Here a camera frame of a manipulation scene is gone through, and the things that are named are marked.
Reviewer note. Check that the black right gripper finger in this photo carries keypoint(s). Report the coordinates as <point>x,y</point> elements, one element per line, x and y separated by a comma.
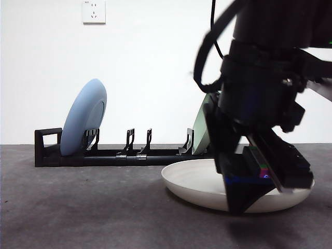
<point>241,194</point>

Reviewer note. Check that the cream plate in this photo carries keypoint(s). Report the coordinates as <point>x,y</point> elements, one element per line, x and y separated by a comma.
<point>192,179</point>

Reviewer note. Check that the pale green plate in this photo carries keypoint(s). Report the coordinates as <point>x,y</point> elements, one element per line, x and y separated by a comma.
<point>199,129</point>

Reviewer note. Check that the black plate rack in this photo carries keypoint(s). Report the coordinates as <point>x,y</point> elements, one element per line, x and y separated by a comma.
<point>103,160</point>

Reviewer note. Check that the blue plate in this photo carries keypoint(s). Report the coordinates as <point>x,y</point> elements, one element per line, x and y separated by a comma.
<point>80,119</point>

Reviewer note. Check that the white wall socket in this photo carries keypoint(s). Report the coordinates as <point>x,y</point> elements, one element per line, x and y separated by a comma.
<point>94,13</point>

